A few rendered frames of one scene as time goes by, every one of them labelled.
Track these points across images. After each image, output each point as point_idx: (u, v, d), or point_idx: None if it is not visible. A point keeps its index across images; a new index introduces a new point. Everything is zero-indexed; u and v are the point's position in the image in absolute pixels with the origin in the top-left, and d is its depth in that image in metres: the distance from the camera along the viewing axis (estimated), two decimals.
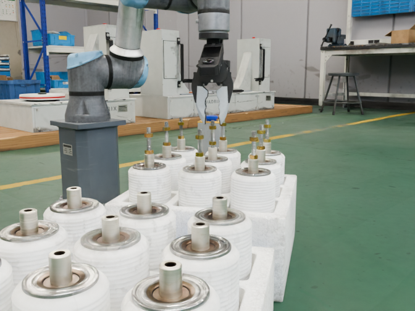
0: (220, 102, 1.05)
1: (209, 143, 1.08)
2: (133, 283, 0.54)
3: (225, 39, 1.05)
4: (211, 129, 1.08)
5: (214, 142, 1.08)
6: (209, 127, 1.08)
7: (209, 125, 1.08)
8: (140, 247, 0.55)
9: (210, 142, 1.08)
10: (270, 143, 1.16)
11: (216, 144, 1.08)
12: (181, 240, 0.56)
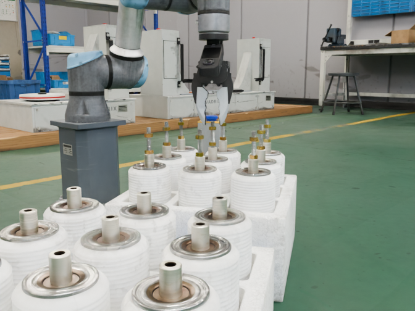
0: (220, 103, 1.05)
1: (213, 143, 1.09)
2: (133, 283, 0.54)
3: (225, 39, 1.05)
4: (214, 131, 1.08)
5: (209, 142, 1.08)
6: (215, 128, 1.08)
7: (215, 126, 1.08)
8: (140, 247, 0.55)
9: (211, 142, 1.09)
10: (270, 143, 1.16)
11: (209, 145, 1.08)
12: (181, 240, 0.56)
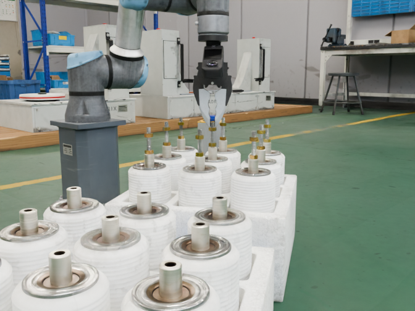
0: (217, 104, 1.05)
1: (215, 145, 1.08)
2: (133, 283, 0.54)
3: (224, 41, 1.06)
4: (210, 131, 1.08)
5: (215, 142, 1.09)
6: (212, 129, 1.07)
7: (211, 128, 1.07)
8: (140, 247, 0.55)
9: (215, 144, 1.08)
10: (270, 143, 1.16)
11: (212, 145, 1.09)
12: (181, 240, 0.56)
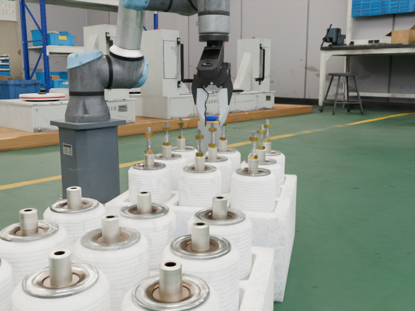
0: (220, 105, 1.05)
1: (215, 144, 1.09)
2: (133, 283, 0.54)
3: (225, 41, 1.05)
4: (213, 132, 1.08)
5: (209, 143, 1.09)
6: (215, 129, 1.08)
7: (216, 128, 1.08)
8: (140, 247, 0.55)
9: (212, 144, 1.09)
10: (270, 143, 1.16)
11: (209, 146, 1.08)
12: (181, 240, 0.56)
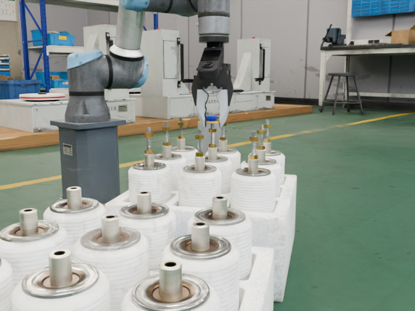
0: (220, 105, 1.05)
1: (216, 145, 1.08)
2: (133, 283, 0.54)
3: (225, 42, 1.05)
4: (212, 133, 1.07)
5: (213, 144, 1.09)
6: (214, 130, 1.07)
7: (213, 129, 1.07)
8: (140, 247, 0.55)
9: (215, 144, 1.09)
10: (270, 143, 1.16)
11: (210, 146, 1.09)
12: (181, 240, 0.56)
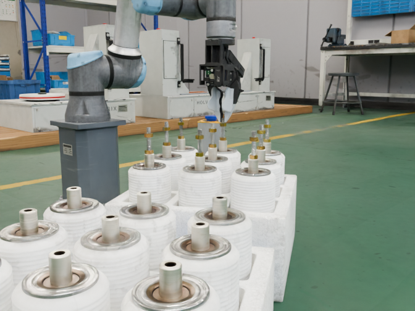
0: (221, 102, 1.19)
1: (216, 145, 1.08)
2: (133, 283, 0.54)
3: None
4: (212, 133, 1.07)
5: (213, 144, 1.09)
6: (214, 130, 1.07)
7: (213, 129, 1.07)
8: (140, 247, 0.55)
9: (215, 144, 1.09)
10: (270, 143, 1.16)
11: (210, 146, 1.09)
12: (181, 240, 0.56)
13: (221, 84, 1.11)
